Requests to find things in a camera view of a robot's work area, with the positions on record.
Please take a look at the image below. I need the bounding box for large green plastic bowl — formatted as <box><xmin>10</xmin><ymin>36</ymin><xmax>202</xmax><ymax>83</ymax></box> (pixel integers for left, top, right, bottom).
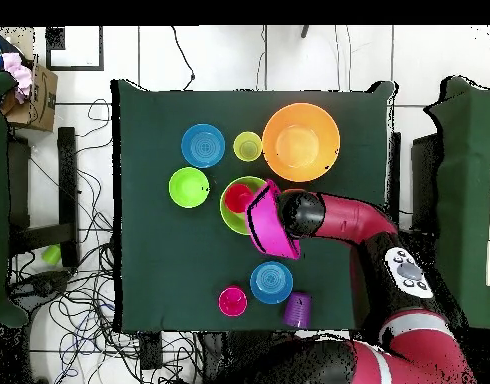
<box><xmin>219</xmin><ymin>175</ymin><xmax>270</xmax><ymax>236</ymax></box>

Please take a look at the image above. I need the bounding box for red plastic cup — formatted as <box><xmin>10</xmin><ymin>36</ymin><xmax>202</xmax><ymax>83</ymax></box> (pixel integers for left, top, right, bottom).
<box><xmin>223</xmin><ymin>182</ymin><xmax>255</xmax><ymax>214</ymax></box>

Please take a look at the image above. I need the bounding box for large pink plastic bowl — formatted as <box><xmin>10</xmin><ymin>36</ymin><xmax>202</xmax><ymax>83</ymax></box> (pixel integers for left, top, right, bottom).
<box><xmin>244</xmin><ymin>179</ymin><xmax>302</xmax><ymax>260</ymax></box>

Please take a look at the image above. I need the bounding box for small green plastic bowl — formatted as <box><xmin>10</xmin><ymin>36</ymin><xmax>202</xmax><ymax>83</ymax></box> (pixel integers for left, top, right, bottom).
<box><xmin>167</xmin><ymin>166</ymin><xmax>211</xmax><ymax>209</ymax></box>

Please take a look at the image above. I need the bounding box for blue plastic bowl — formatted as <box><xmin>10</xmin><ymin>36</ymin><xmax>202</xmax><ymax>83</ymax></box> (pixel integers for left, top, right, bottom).
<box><xmin>180</xmin><ymin>122</ymin><xmax>227</xmax><ymax>169</ymax></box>
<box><xmin>249</xmin><ymin>260</ymin><xmax>295</xmax><ymax>306</ymax></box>

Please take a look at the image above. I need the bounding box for crimson pink plastic cup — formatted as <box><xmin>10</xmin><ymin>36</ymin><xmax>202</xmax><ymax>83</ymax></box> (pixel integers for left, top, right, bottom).
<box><xmin>217</xmin><ymin>285</ymin><xmax>249</xmax><ymax>318</ymax></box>

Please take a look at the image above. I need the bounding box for purple plastic cup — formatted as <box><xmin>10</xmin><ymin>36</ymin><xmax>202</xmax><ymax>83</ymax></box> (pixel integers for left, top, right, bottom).
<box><xmin>282</xmin><ymin>290</ymin><xmax>313</xmax><ymax>330</ymax></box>

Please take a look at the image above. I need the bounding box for yellow plastic cup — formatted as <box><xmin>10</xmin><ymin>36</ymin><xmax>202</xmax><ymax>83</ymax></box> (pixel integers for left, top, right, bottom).
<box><xmin>232</xmin><ymin>130</ymin><xmax>264</xmax><ymax>163</ymax></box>

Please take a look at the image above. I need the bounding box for orange plastic bowl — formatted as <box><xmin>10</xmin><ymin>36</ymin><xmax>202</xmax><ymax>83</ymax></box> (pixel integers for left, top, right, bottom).
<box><xmin>261</xmin><ymin>102</ymin><xmax>342</xmax><ymax>184</ymax></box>

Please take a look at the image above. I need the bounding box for dark green table cloth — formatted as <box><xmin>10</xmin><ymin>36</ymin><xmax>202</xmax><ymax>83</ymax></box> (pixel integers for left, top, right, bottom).
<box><xmin>110</xmin><ymin>78</ymin><xmax>398</xmax><ymax>334</ymax></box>

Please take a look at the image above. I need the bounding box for black power strip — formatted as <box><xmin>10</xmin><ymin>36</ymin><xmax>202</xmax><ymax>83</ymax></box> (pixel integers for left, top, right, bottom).
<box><xmin>139</xmin><ymin>331</ymin><xmax>163</xmax><ymax>371</ymax></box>

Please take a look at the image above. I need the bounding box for black metal stand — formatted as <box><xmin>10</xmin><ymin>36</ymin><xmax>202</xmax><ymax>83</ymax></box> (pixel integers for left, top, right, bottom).
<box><xmin>6</xmin><ymin>126</ymin><xmax>80</xmax><ymax>268</ymax></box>

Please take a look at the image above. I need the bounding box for black box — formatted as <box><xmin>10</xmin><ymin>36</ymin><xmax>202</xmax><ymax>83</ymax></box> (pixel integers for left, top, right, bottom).
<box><xmin>411</xmin><ymin>133</ymin><xmax>444</xmax><ymax>233</ymax></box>

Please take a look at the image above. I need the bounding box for green cup on floor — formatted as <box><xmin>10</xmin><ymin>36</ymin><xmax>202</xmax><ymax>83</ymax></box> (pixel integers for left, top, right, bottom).
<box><xmin>41</xmin><ymin>244</ymin><xmax>62</xmax><ymax>266</ymax></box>

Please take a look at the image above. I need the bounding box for black base with knob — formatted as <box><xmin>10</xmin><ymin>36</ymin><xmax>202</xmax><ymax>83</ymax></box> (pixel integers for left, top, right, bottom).
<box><xmin>8</xmin><ymin>270</ymin><xmax>72</xmax><ymax>306</ymax></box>

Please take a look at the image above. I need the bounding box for brown cardboard box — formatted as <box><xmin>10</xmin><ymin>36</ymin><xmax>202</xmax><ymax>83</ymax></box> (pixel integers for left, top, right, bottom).
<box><xmin>0</xmin><ymin>55</ymin><xmax>59</xmax><ymax>133</ymax></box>

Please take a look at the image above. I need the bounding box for pink cloth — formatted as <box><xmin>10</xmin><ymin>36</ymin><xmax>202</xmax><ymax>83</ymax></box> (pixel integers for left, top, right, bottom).
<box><xmin>1</xmin><ymin>52</ymin><xmax>33</xmax><ymax>104</ymax></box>

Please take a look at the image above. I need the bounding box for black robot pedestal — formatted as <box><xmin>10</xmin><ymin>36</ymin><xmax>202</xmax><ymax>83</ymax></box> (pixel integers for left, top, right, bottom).
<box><xmin>200</xmin><ymin>330</ymin><xmax>270</xmax><ymax>384</ymax></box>

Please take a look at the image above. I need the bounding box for tangle of floor cables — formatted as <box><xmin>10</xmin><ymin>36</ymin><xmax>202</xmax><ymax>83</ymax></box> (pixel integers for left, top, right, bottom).
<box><xmin>8</xmin><ymin>98</ymin><xmax>202</xmax><ymax>384</ymax></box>

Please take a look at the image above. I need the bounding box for black floor cable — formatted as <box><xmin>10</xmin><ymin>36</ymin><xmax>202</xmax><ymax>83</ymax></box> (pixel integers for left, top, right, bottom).
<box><xmin>171</xmin><ymin>26</ymin><xmax>197</xmax><ymax>92</ymax></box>

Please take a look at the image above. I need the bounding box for black square frame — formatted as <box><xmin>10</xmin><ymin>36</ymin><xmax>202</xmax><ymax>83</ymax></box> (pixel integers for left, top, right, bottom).
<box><xmin>45</xmin><ymin>26</ymin><xmax>105</xmax><ymax>72</ymax></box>

